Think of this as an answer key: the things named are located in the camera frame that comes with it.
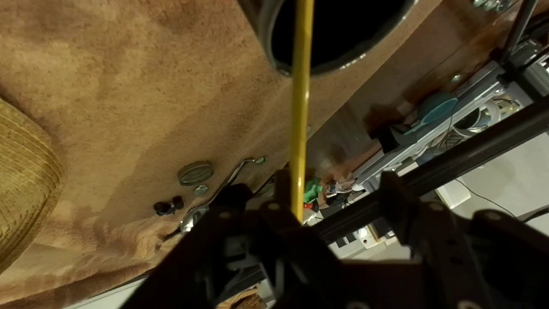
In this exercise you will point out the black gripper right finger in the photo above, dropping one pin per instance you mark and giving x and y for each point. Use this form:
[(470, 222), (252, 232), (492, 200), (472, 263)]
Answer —
[(456, 268)]

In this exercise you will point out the small silver washer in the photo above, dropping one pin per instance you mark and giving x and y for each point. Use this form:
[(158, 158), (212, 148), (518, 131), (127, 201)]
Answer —
[(200, 189)]

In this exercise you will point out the small black pieces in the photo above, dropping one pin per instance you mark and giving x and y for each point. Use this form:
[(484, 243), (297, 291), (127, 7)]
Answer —
[(168, 205)]

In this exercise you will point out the yellow pencil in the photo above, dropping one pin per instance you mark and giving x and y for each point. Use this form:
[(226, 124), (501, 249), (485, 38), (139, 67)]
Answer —
[(300, 103)]

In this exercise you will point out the black round bowl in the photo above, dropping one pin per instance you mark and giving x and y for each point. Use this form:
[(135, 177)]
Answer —
[(343, 28)]

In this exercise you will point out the silver metal spoon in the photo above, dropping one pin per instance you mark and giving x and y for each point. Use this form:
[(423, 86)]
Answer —
[(190, 217)]

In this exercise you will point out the brown blanket table cover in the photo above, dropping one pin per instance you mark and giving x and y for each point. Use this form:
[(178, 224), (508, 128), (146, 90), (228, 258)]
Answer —
[(142, 86)]

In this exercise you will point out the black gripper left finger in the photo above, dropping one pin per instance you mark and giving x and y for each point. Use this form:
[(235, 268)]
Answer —
[(228, 268)]

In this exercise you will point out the tan straw hat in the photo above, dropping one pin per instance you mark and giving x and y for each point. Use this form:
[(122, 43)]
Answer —
[(22, 182)]

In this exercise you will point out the black metal shoe rack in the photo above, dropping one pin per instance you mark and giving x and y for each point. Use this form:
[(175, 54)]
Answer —
[(473, 157)]

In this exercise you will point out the teal plastic bowl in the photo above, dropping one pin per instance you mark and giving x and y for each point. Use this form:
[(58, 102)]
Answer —
[(437, 109)]

